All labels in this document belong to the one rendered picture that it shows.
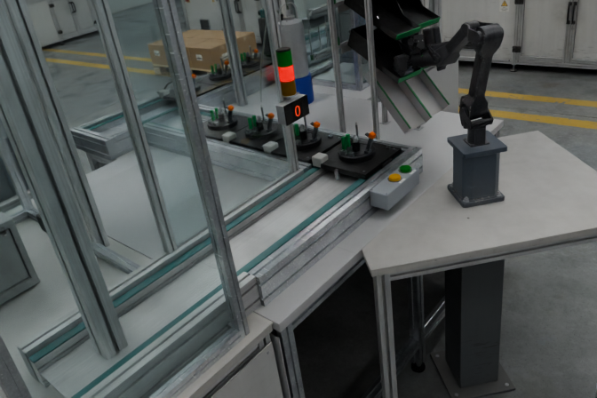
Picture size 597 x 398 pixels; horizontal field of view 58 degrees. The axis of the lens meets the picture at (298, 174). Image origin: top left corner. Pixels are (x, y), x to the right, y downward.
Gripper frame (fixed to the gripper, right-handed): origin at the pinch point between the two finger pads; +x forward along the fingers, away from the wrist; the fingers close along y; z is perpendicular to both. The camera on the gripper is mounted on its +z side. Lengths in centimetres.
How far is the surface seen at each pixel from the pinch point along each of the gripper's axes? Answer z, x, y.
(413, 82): -10.7, 15.7, -16.0
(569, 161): -48, -36, -38
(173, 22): 23, -53, 103
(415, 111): -20.9, 6.8, -6.5
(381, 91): -9.6, 9.4, 6.4
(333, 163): -29.6, 6.9, 36.0
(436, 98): -19.1, 10.0, -21.9
